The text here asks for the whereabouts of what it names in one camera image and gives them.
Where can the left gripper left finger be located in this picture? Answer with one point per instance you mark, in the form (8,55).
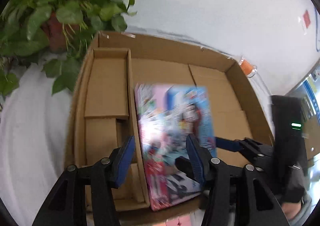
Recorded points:
(66,202)

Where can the colourful board game box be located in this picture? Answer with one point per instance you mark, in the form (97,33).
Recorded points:
(167,114)

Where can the green potted plant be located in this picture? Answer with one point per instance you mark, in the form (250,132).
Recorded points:
(65,27)

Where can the pastel rubiks cube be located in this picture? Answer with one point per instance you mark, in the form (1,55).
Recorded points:
(179,221)

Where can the large cardboard box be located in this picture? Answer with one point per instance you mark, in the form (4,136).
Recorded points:
(103,112)

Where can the grey table cloth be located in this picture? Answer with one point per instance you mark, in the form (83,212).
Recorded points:
(34,125)

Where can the person right hand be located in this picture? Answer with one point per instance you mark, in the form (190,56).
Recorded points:
(291,210)

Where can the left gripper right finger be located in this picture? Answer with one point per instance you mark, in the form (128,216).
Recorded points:
(229,186)

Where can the red wall sign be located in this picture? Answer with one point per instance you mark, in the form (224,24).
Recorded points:
(306,19)

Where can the orange clear plastic jar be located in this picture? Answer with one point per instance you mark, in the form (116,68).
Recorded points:
(248,69)

